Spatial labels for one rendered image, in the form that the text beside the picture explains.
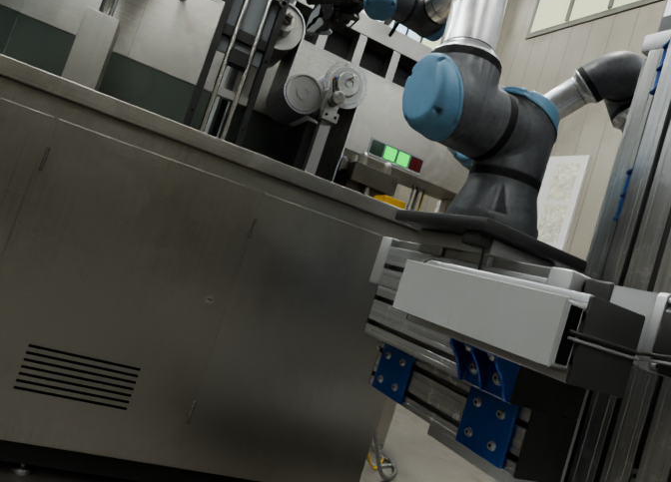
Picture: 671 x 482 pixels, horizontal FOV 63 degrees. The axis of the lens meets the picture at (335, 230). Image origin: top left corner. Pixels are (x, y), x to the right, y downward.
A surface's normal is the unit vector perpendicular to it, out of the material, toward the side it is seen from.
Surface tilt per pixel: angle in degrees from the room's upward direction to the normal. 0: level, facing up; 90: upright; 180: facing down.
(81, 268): 90
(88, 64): 90
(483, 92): 84
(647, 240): 90
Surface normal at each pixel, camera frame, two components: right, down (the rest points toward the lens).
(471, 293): -0.83, -0.30
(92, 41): 0.36, 0.05
